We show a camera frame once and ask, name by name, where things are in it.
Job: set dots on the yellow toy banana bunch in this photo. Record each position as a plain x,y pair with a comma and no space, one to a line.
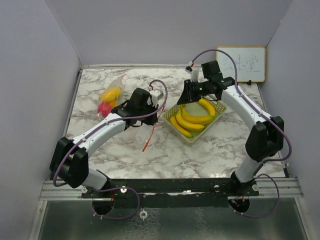
186,123

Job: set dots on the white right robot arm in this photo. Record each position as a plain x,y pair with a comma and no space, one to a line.
266,132

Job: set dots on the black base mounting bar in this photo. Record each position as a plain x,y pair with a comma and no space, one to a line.
170,192

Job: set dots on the pale green perforated basket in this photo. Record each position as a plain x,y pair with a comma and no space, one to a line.
194,109

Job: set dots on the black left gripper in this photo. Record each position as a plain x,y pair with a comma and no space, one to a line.
153,120

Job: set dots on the small whiteboard with wooden frame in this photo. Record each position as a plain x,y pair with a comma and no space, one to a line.
250,62

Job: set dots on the orange toy bell pepper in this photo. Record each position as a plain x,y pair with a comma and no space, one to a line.
113,103

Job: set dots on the red toy apple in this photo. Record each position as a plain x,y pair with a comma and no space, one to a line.
104,109

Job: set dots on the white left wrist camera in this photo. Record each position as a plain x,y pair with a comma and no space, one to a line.
156,95

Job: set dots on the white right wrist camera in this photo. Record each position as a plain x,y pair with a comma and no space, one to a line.
194,73

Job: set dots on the clear orange-zip bag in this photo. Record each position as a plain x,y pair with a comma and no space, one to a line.
144,135
117,82

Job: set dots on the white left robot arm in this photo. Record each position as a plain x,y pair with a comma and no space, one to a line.
70,161

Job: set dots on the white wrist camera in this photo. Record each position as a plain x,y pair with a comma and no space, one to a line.
156,95
194,73

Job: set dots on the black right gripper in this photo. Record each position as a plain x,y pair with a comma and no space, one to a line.
188,96

